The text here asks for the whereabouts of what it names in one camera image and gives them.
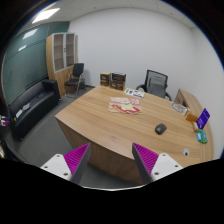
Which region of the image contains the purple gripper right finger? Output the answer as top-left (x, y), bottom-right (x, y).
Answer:
top-left (131, 142), bottom-right (184, 185)

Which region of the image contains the dark grey computer mouse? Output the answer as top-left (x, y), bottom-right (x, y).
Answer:
top-left (155, 123), bottom-right (167, 135)

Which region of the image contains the wooden office desk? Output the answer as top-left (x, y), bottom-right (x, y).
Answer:
top-left (55, 86), bottom-right (214, 184)

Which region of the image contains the brown cardboard box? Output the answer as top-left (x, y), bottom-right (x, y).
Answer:
top-left (110, 73), bottom-right (126, 90)
top-left (100, 72), bottom-right (111, 86)

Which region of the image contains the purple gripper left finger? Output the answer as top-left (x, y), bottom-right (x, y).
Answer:
top-left (40, 142), bottom-right (92, 185)

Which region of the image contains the green blue small box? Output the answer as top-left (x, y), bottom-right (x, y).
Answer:
top-left (196, 129), bottom-right (208, 144)

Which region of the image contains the white desk cable grommet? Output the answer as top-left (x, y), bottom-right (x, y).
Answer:
top-left (183, 148), bottom-right (190, 157)

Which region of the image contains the wooden side cabinet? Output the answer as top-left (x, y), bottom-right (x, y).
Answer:
top-left (174, 89), bottom-right (203, 116)

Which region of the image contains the left brown cardboard box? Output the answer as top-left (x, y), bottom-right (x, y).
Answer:
top-left (100, 72), bottom-right (111, 86)

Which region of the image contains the small orange-brown box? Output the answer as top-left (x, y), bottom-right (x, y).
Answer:
top-left (185, 113), bottom-right (198, 122)

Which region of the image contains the grey mesh office chair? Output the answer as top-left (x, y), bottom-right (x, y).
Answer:
top-left (136, 70), bottom-right (172, 101)

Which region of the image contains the white sheet with coloured shapes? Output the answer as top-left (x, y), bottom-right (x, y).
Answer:
top-left (124, 88), bottom-right (144, 98)

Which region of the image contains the black visitor chair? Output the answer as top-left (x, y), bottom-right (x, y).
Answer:
top-left (65, 63), bottom-right (84, 90)

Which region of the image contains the wooden glass-door cabinet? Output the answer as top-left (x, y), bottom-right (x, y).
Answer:
top-left (46, 33), bottom-right (76, 96)

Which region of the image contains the round glass ashtray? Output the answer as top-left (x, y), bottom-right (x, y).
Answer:
top-left (172, 102), bottom-right (187, 114)

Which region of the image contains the right brown cardboard box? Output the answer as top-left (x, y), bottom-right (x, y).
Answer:
top-left (110, 73), bottom-right (126, 90)

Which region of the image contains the small yellow white box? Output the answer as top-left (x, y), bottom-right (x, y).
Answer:
top-left (191, 122), bottom-right (199, 132)

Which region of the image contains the black leather sofa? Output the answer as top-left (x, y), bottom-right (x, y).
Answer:
top-left (9, 79), bottom-right (61, 140)

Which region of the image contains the red patterned mouse pad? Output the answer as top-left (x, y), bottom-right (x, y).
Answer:
top-left (108, 97), bottom-right (142, 115)

